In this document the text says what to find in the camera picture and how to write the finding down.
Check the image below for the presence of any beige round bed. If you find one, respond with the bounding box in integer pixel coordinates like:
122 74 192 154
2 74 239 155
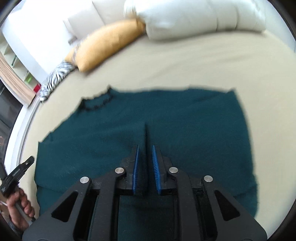
21 32 295 236

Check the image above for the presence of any beige padded headboard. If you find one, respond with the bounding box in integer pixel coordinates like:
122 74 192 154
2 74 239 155
63 0 124 45

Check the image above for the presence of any white folded duvet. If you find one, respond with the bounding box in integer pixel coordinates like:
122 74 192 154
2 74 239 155
123 1 266 41

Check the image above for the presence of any left hand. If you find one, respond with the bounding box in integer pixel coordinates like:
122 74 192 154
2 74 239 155
6 188 35 232

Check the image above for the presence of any zebra print pillow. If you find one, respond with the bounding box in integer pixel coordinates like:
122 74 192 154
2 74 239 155
39 61 76 102

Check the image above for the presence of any yellow cushion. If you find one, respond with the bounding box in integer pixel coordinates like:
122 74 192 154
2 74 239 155
65 19 145 72

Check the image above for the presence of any beige curtain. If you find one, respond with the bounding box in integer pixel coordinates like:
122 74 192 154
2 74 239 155
1 54 36 107

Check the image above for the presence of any white shelf unit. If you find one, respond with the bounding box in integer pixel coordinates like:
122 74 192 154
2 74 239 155
0 33 41 93

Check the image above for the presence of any dark green knit sweater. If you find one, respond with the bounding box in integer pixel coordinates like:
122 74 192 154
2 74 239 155
33 85 259 241

